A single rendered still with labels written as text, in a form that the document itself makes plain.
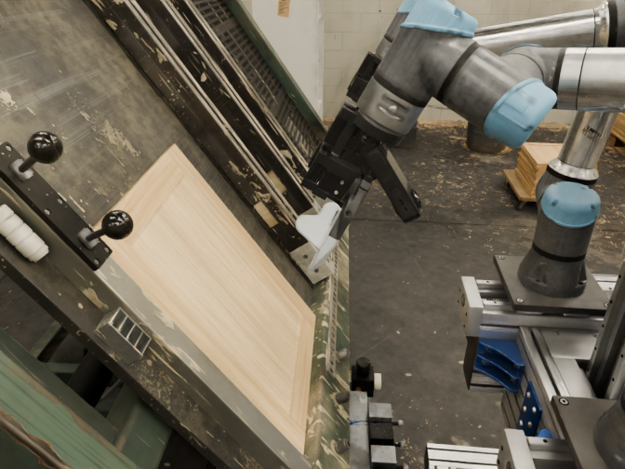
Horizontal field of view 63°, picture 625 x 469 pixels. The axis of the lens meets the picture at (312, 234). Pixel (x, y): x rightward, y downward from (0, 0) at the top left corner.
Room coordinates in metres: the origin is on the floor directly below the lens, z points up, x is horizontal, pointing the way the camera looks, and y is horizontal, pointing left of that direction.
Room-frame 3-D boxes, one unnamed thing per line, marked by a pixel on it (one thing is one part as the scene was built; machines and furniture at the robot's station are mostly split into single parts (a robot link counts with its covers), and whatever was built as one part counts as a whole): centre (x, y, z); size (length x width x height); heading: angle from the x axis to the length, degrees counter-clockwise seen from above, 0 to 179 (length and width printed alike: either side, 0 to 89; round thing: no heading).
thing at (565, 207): (1.04, -0.58, 1.20); 0.13 x 0.12 x 0.14; 161
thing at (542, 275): (1.04, -0.58, 1.09); 0.15 x 0.15 x 0.10
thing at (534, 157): (3.82, -1.86, 0.20); 0.61 x 0.53 x 0.40; 174
